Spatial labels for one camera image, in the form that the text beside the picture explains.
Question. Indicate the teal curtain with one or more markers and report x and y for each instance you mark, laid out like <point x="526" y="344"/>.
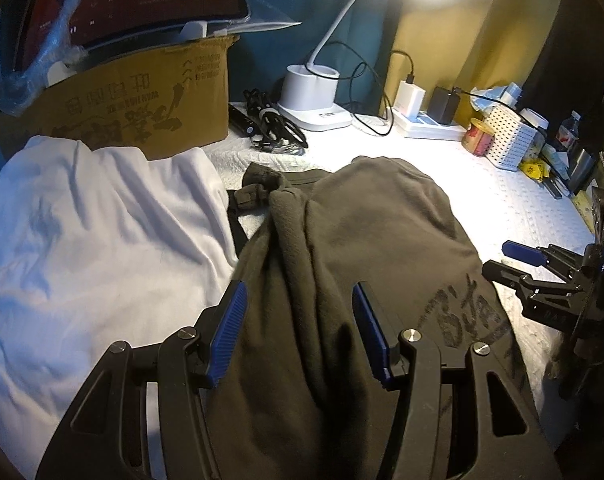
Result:
<point x="282" y="60"/>

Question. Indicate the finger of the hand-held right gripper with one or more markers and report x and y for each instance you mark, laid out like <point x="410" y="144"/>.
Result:
<point x="524" y="252"/>
<point x="536" y="297"/>

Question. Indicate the jar with white lid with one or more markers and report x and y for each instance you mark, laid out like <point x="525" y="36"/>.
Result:
<point x="535" y="125"/>

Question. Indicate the white power strip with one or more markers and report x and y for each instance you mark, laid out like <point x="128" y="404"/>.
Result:
<point x="431" y="130"/>

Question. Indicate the yellow curtain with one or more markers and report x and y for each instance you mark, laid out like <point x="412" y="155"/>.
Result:
<point x="481" y="35"/>

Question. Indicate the white charger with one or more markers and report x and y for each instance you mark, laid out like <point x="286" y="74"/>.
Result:
<point x="409" y="99"/>

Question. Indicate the yellowish tissue box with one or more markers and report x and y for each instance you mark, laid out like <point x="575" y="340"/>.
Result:
<point x="586" y="210"/>

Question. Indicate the dark olive t-shirt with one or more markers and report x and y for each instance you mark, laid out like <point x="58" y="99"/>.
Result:
<point x="371" y="230"/>

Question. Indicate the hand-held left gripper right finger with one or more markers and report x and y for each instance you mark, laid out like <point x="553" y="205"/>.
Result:
<point x="371" y="335"/>

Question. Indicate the white plug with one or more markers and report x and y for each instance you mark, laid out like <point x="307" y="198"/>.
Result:
<point x="194" y="30"/>

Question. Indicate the plastic water bottle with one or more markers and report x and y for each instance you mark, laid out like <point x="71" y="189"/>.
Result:
<point x="569" y="132"/>

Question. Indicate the clear blue plastic bag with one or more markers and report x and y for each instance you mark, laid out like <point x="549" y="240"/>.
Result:
<point x="47" y="55"/>

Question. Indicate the white desk lamp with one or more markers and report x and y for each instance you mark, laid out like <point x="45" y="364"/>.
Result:
<point x="309" y="100"/>

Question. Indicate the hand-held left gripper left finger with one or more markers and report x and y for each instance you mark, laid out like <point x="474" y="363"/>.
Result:
<point x="227" y="335"/>

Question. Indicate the red tin can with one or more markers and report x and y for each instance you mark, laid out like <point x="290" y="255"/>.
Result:
<point x="479" y="137"/>

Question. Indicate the pale blue plastic bag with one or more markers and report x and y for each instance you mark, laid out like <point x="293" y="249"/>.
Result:
<point x="494" y="95"/>

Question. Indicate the white t-shirt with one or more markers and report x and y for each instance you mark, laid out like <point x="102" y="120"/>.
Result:
<point x="97" y="250"/>

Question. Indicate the black remote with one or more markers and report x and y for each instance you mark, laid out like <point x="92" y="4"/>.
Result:
<point x="241" y="119"/>

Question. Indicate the black cloth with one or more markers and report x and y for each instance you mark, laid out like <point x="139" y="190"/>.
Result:
<point x="237" y="225"/>

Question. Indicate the metal cup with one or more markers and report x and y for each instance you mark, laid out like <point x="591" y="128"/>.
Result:
<point x="580" y="170"/>

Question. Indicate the black power adapter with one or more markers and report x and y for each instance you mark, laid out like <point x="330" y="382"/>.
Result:
<point x="442" y="106"/>

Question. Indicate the yellow snack packet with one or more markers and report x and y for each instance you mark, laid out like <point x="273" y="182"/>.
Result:
<point x="534" y="168"/>

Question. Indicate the white perforated basket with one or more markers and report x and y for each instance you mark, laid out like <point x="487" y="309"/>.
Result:
<point x="509" y="140"/>

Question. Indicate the cardboard box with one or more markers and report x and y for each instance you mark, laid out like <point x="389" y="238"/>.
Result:
<point x="132" y="100"/>

